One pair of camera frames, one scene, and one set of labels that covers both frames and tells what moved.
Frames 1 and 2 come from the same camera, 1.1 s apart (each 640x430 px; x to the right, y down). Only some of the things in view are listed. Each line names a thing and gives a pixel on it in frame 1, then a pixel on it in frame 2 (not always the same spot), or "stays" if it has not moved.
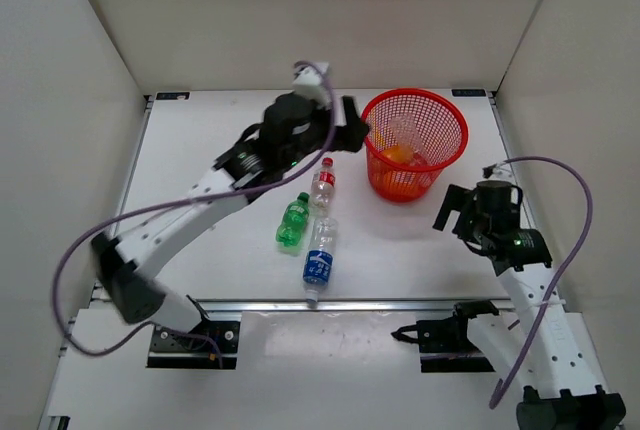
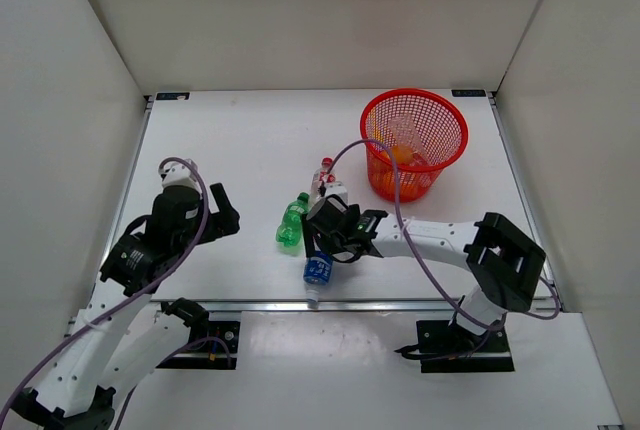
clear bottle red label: x=323 y=186 stays
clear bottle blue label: x=319 y=258 stays
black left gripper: x=351 y=137 -> x=226 y=220
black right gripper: x=460 y=200 -> x=312 y=231
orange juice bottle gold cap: x=401 y=152 stays
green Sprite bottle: x=296 y=216 stays
